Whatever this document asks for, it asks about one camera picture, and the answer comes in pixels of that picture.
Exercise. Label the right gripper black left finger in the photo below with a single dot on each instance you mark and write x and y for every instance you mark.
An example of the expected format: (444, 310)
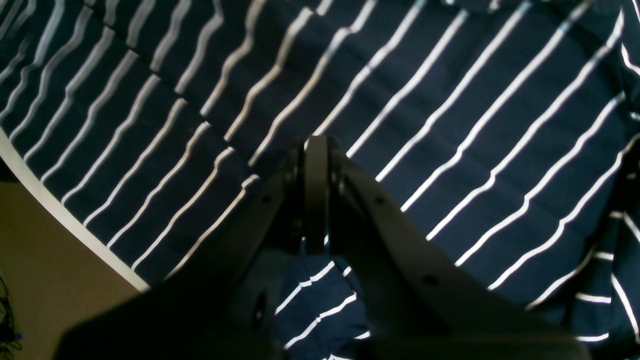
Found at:
(220, 304)

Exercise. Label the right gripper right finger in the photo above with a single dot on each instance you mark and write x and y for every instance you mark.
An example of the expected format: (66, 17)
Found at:
(419, 305)

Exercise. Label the navy white striped t-shirt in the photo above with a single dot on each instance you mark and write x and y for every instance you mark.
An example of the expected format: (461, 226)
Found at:
(508, 130)

